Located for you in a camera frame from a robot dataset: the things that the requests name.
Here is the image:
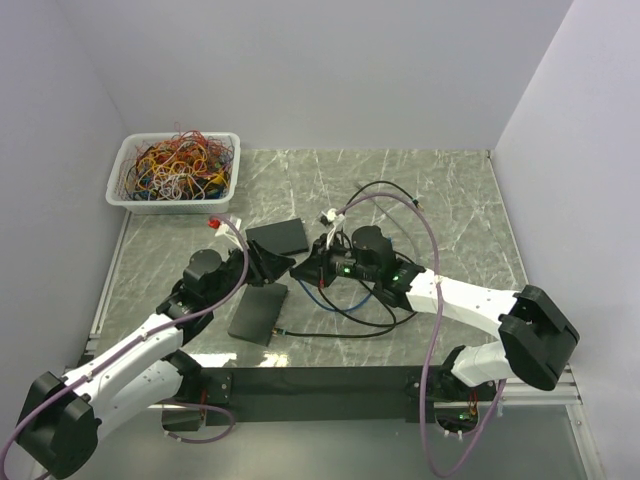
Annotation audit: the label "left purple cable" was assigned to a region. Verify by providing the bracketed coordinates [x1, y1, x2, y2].
[0, 217, 250, 471]

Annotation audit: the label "tangled colourful wires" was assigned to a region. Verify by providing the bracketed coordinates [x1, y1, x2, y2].
[124, 121, 236, 202]

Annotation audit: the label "black ethernet cable short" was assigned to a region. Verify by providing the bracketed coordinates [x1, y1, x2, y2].
[315, 253, 424, 339]

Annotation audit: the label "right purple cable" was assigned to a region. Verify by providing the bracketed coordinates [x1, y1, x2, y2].
[337, 192, 506, 479]

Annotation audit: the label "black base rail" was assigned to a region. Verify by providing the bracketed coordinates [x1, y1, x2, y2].
[199, 364, 501, 427]

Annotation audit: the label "black network switch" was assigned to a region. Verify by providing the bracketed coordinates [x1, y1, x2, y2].
[246, 218, 309, 256]
[227, 283, 288, 347]

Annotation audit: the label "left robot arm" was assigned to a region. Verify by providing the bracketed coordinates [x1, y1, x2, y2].
[8, 240, 295, 479]

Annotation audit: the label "blue ethernet cable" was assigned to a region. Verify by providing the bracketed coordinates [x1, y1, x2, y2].
[299, 279, 374, 314]

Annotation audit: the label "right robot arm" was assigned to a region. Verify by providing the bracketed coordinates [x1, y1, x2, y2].
[290, 226, 579, 402]

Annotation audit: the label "white plastic basket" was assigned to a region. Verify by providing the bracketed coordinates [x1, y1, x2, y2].
[105, 130, 241, 215]

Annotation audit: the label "purple cable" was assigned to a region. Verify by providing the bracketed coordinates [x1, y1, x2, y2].
[0, 217, 250, 471]
[337, 192, 506, 479]

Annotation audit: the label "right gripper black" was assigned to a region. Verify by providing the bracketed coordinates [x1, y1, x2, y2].
[291, 232, 379, 288]

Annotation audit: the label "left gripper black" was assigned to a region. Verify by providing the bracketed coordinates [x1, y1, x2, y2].
[206, 237, 296, 306]

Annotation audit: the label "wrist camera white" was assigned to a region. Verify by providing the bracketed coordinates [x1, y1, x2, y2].
[208, 217, 241, 250]
[319, 208, 345, 250]

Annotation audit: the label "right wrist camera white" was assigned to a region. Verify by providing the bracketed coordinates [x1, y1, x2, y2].
[319, 208, 345, 250]

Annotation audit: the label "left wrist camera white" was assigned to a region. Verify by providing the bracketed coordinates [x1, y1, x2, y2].
[208, 217, 241, 250]

